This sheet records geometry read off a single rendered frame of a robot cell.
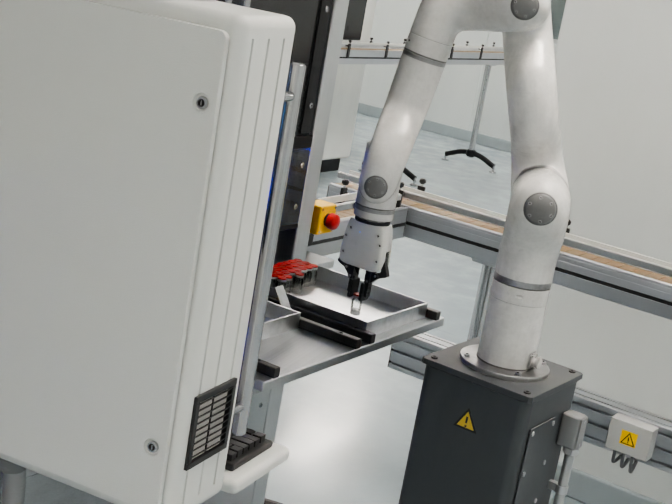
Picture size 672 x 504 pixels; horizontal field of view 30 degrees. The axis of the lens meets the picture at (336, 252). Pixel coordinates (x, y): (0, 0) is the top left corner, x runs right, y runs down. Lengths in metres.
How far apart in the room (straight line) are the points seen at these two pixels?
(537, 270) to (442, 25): 0.52
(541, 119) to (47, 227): 1.07
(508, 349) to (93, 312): 1.04
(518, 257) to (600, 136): 1.57
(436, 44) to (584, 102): 1.62
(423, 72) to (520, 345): 0.59
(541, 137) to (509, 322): 0.38
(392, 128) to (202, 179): 0.85
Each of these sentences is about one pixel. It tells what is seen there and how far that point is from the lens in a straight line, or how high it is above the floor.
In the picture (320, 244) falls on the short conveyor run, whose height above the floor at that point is 0.88.
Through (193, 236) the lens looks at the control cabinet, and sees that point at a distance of 1.73.
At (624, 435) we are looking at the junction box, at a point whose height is 0.51.
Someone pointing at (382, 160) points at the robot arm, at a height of 1.26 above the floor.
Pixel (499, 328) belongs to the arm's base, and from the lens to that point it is 2.59.
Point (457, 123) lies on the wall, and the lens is 11.60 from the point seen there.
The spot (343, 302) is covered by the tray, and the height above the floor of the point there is 0.88.
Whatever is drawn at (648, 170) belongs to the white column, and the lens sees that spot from 4.02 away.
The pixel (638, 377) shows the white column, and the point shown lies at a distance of 4.13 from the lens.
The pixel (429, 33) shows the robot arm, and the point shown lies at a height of 1.51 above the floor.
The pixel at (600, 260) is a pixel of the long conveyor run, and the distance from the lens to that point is 3.51.
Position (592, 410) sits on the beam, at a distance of 3.56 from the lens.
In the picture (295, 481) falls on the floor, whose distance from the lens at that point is 4.00.
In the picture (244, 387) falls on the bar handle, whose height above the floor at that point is 0.96.
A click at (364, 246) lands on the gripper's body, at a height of 1.06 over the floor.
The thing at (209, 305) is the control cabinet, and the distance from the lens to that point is 1.77.
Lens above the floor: 1.68
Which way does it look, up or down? 14 degrees down
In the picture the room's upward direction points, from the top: 10 degrees clockwise
